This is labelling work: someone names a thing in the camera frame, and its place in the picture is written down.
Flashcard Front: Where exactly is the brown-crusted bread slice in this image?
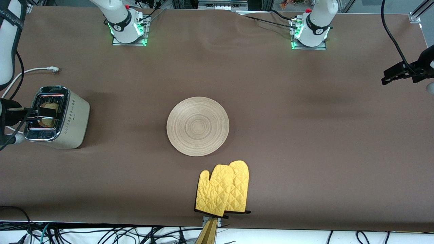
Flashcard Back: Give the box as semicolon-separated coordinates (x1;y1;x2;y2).
37;103;60;128

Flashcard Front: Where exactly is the round wooden plate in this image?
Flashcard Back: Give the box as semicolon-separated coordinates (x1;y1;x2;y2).
166;97;230;157

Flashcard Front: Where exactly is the beige and chrome toaster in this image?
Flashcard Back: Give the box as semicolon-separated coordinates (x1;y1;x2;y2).
24;86;91;150

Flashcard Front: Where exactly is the brown table cover sheet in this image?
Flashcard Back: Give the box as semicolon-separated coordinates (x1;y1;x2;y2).
0;6;434;232

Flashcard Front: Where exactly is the yellow quilted oven mitt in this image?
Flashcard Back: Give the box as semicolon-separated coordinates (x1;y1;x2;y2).
195;164;235;218
224;160;251;215

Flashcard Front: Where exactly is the grey device behind table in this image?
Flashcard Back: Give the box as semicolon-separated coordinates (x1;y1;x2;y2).
198;0;248;10

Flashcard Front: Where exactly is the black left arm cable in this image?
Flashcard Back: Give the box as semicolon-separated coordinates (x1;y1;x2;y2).
381;0;417;67

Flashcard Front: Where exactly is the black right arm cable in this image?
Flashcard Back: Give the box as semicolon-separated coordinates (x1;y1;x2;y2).
0;50;28;151

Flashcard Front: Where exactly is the aluminium frame profile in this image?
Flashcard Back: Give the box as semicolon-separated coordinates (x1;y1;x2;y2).
409;0;434;23

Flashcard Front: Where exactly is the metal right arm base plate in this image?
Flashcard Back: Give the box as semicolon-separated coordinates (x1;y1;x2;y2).
112;15;149;46

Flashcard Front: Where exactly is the black cable to arm base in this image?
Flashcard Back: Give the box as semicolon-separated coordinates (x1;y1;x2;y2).
234;9;299;29

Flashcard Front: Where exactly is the small metal bracket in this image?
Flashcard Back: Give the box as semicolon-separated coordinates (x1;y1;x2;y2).
202;216;222;227

